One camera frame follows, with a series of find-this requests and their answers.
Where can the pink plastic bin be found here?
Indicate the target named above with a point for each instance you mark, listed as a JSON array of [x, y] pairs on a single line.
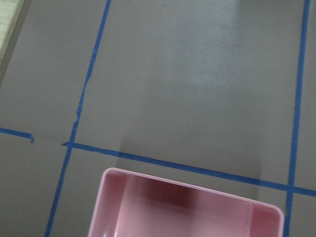
[[131, 204]]

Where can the bamboo cutting board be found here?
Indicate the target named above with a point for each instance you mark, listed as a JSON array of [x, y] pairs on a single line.
[[9, 13]]

